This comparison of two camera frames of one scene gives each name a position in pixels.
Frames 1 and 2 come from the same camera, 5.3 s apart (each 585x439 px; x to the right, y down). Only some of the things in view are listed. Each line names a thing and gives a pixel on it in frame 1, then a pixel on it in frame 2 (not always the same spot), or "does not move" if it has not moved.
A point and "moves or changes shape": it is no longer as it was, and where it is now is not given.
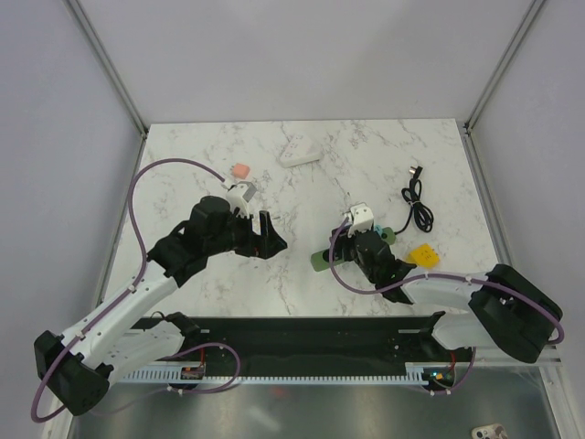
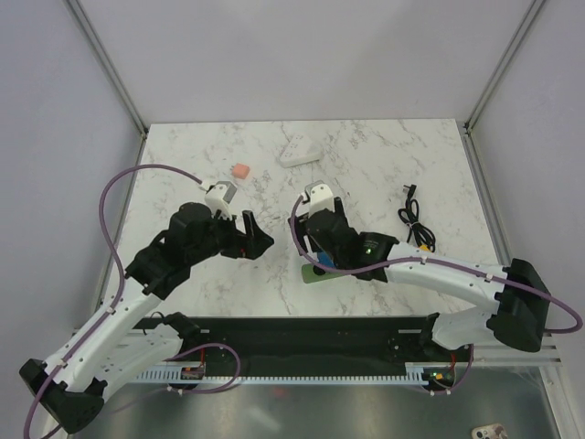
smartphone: [494, 431] does not move
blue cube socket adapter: [340, 256] moves or changes shape
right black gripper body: [350, 253] -> [339, 210]
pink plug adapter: [240, 170] does not move
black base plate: [384, 338] does not move
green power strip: [322, 259] moves or changes shape
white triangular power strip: [300, 150] does not move
